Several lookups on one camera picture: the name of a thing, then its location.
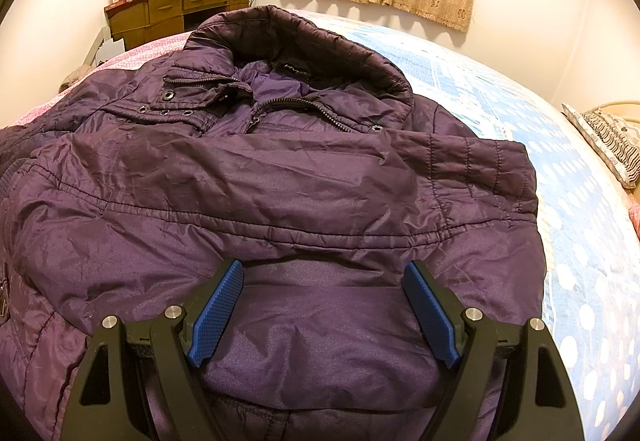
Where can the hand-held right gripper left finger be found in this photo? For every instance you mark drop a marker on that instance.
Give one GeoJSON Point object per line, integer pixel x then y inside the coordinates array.
{"type": "Point", "coordinates": [216, 316]}

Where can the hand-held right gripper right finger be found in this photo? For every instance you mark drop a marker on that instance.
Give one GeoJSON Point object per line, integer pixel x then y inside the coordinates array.
{"type": "Point", "coordinates": [430, 316]}

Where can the purple padded jacket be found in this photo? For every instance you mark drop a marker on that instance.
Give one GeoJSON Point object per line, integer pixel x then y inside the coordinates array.
{"type": "Point", "coordinates": [275, 181]}

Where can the pink and blue printed bedspread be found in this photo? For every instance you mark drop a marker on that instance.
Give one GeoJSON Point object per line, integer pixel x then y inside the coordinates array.
{"type": "Point", "coordinates": [575, 231]}

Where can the pink folded blanket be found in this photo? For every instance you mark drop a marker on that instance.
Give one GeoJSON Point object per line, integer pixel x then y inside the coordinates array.
{"type": "Point", "coordinates": [636, 216]}

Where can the grey patterned pillow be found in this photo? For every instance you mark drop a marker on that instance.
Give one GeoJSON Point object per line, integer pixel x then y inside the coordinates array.
{"type": "Point", "coordinates": [610, 136]}

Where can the beige cloth heap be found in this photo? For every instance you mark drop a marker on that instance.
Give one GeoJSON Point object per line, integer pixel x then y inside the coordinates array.
{"type": "Point", "coordinates": [75, 78]}

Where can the cream bed headboard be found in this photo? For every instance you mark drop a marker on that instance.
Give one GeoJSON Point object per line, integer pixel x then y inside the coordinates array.
{"type": "Point", "coordinates": [625, 111]}

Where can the white paper bag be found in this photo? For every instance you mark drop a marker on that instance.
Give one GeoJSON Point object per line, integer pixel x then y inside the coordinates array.
{"type": "Point", "coordinates": [107, 48]}

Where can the brown wooden desk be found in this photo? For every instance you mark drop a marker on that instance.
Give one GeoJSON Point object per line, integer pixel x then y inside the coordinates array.
{"type": "Point", "coordinates": [165, 11]}

